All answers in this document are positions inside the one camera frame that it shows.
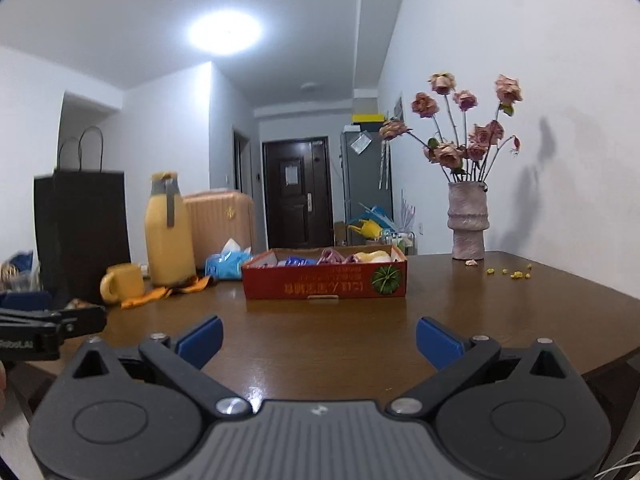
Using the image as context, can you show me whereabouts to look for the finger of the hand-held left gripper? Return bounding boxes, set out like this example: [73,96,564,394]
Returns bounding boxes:
[0,306,108,337]
[0,291,54,312]

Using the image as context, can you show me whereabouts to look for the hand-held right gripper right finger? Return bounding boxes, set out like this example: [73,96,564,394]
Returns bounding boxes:
[389,316,576,417]

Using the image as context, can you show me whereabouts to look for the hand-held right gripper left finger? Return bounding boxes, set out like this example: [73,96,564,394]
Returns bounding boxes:
[60,316,252,418]

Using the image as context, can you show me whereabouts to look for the red cardboard box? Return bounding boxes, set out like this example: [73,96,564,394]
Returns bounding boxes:
[241,246,408,301]

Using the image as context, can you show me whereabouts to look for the pink satin scrunchie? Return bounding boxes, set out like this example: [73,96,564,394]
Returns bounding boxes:
[319,248,357,265]

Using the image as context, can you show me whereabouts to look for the clear glass cup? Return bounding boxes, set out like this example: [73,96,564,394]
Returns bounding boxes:
[7,270,38,294]

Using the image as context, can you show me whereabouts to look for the basket with wicker ball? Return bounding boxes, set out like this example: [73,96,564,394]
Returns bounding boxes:
[0,251,38,281]

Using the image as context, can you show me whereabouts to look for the yellow mug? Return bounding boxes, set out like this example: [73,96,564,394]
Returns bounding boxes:
[100,263,146,305]

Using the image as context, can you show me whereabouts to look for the blue tissue pack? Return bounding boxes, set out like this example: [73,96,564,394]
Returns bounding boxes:
[206,238,253,281]

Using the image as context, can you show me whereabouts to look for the black paper bag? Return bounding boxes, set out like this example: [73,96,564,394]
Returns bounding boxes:
[34,126,132,306]

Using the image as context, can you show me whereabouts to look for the scattered yellow crumbs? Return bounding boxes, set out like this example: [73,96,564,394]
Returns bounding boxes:
[486,263,532,280]

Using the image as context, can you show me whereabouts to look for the yellow thermos jug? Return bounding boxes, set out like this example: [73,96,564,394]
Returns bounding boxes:
[145,172,197,288]

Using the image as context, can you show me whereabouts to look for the pink ribbed suitcase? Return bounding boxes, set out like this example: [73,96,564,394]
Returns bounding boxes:
[182,190,256,267]

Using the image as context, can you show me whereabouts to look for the mottled ceramic vase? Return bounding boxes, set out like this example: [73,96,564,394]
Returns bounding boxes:
[447,181,487,261]

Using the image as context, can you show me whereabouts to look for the yellow plastic toy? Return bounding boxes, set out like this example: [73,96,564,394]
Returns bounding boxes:
[348,220,383,241]

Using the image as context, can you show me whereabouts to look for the purple fairy wings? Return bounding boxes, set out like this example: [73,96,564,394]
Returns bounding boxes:
[400,190,417,233]

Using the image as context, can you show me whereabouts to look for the dark entrance door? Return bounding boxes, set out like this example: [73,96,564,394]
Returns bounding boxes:
[262,136,335,250]

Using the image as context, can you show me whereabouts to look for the grey refrigerator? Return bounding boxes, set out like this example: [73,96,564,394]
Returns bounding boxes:
[341,127,393,222]

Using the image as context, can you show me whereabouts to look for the side room door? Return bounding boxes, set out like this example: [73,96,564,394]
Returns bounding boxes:
[232,130,253,193]

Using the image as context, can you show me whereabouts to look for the bunch of dried roses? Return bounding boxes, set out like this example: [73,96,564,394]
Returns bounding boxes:
[378,72,524,184]

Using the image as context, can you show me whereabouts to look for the round ceiling light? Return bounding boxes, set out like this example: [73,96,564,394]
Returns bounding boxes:
[187,9,262,53]

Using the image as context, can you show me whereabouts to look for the orange cloth strap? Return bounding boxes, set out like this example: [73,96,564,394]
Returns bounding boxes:
[121,275,218,309]

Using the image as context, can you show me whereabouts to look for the wire rack shelf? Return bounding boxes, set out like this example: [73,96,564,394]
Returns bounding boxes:
[382,230,416,254]

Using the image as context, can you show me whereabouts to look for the white cable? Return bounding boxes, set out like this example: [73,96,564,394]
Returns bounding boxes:
[595,461,640,479]

